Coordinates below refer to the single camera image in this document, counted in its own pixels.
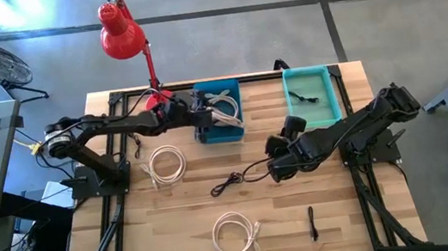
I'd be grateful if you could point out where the black aluminium rig frame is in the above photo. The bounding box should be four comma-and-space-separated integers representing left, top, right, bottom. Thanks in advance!
46, 52, 432, 251

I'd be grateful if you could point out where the translucent teal plastic bin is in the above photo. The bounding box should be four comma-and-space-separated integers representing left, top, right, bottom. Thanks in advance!
280, 61, 345, 132

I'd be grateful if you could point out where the long black USB cable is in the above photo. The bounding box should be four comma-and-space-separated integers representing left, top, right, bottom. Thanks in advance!
206, 156, 279, 199

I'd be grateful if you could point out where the yellow cable plug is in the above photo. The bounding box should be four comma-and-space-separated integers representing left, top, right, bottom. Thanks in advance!
13, 135, 45, 159

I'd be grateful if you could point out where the short black USB cable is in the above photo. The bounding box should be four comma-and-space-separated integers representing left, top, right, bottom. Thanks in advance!
306, 205, 321, 243

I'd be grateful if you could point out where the white box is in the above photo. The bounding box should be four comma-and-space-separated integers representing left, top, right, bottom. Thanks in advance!
38, 177, 78, 213

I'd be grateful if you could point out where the dark blue plastic bin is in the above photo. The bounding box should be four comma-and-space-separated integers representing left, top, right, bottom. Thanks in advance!
190, 76, 249, 147

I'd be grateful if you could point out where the thin black cable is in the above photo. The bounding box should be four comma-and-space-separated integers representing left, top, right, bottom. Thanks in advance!
131, 132, 145, 161

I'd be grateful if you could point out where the red desk lamp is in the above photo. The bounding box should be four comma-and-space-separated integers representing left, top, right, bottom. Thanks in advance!
94, 0, 175, 116

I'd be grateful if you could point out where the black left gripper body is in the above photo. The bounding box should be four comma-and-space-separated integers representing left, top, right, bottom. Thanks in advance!
177, 87, 213, 132

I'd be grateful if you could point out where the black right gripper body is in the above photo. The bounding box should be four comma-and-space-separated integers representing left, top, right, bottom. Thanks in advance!
284, 128, 322, 174

